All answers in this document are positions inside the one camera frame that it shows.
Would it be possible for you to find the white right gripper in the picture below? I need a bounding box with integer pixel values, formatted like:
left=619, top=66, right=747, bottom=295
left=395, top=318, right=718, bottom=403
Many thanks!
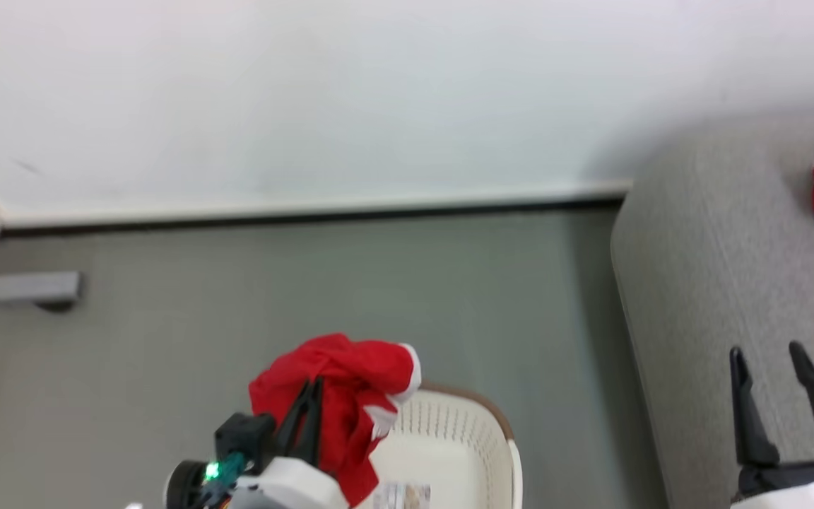
left=730, top=341, right=814, bottom=509

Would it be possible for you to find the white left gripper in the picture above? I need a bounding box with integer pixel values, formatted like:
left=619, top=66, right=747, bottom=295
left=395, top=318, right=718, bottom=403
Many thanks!
left=237, top=378, right=349, bottom=509

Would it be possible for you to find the grey fabric sofa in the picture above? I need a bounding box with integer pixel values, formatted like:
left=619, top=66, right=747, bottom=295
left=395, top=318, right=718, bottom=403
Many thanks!
left=610, top=113, right=814, bottom=509

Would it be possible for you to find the printed paper label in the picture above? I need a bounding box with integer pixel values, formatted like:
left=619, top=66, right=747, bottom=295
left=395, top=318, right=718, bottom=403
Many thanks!
left=373, top=482, right=432, bottom=509

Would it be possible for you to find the cream perforated laundry basket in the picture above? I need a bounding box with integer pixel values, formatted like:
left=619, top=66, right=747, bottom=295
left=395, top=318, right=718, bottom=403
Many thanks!
left=350, top=385, right=523, bottom=509

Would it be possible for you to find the grey metal door stop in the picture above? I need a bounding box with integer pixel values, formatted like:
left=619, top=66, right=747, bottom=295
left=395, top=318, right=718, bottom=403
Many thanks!
left=0, top=271, right=83, bottom=305

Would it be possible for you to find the white wall trunking strip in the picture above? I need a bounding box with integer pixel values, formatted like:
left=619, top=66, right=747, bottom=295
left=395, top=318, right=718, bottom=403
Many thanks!
left=1, top=180, right=632, bottom=228

